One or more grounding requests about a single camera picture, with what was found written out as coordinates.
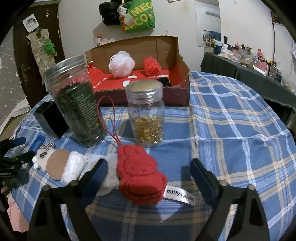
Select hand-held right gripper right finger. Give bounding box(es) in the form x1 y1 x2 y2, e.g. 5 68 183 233
190 158 271 241

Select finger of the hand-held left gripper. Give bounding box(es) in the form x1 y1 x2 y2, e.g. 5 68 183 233
0 151 35 166
0 137 26 151

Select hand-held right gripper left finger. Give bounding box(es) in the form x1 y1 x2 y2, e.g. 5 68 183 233
27 158 109 241

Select white tissue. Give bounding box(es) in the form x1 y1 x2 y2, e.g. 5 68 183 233
61 151 88 184
85 153 119 196

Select white fluffy plush keychain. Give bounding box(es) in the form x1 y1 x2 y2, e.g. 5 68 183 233
32 142 57 172

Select blue packet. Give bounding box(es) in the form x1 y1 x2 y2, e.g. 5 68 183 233
30 135 46 151

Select red plush bunny pouch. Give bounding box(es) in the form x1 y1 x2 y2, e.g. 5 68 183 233
97 95 196 207

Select black scrunchie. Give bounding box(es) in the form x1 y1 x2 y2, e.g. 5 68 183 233
155 77 172 88

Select white mesh bath loofah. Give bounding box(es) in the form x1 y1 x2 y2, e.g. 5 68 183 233
108 51 136 78

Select coral knitted sponge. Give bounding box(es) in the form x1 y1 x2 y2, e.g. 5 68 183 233
142 57 162 76

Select cardboard box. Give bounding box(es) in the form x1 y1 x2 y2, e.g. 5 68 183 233
85 35 190 106

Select black open box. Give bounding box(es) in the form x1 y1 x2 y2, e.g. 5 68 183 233
33 100 64 139

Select pink fabric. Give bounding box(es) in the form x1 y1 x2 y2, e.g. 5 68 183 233
8 199 30 232

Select blue plaid blanket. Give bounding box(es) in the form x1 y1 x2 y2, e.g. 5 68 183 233
0 71 296 241

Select large glass jar metal lid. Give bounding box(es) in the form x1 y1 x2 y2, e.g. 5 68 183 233
44 55 107 148

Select small jar yellow capsules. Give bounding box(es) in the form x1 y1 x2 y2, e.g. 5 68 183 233
125 82 165 148

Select dark wooden door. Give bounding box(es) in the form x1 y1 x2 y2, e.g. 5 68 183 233
13 3 65 112

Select hanging door organizer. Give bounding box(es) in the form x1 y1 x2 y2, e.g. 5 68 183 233
26 29 56 70

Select green plush toy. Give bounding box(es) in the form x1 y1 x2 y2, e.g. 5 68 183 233
44 39 58 56

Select dark green covered table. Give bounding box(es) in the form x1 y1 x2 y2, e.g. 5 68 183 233
200 51 296 121

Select photo on door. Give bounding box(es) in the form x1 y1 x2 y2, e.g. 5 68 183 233
22 14 38 32

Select clutter of cosmetics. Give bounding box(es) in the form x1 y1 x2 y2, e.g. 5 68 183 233
202 30 296 91

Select black bag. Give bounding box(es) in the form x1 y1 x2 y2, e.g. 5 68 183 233
98 1 123 26

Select green tote bag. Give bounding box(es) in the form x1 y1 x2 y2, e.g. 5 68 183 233
120 0 155 33

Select white cabinet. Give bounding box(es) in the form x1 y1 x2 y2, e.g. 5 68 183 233
272 14 296 61

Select wall mirror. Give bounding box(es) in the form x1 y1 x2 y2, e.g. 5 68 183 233
194 0 221 48

